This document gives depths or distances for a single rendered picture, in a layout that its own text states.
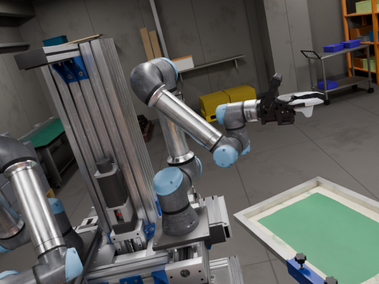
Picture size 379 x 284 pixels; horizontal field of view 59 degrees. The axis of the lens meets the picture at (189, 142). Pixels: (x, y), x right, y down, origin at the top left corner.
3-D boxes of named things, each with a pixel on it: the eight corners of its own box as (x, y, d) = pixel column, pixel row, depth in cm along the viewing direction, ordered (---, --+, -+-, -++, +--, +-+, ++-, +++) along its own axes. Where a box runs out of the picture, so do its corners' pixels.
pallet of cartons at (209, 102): (253, 101, 817) (250, 83, 803) (261, 109, 728) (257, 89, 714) (201, 113, 827) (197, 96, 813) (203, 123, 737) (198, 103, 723)
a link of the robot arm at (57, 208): (73, 229, 132) (61, 199, 127) (38, 245, 127) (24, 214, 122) (69, 218, 142) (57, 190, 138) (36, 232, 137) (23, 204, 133)
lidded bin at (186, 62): (194, 65, 794) (192, 54, 786) (195, 67, 755) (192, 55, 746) (174, 71, 798) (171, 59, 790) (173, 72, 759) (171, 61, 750)
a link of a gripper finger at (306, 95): (324, 104, 113) (295, 110, 115) (322, 88, 110) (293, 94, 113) (325, 107, 110) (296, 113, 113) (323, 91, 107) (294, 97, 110)
